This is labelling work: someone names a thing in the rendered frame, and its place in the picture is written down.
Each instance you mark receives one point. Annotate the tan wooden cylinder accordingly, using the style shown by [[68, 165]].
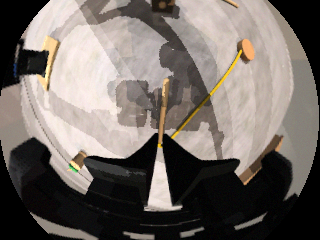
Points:
[[78, 160]]

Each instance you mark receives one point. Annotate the tan round wooden button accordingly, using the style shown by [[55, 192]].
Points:
[[247, 49]]

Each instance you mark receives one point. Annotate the small green block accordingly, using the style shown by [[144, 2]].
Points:
[[73, 167]]

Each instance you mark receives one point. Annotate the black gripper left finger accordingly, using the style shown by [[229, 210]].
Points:
[[136, 170]]

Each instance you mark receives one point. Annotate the yellow string with wooden stick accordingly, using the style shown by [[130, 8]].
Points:
[[164, 102]]

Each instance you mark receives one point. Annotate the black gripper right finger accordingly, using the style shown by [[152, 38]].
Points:
[[184, 170]]

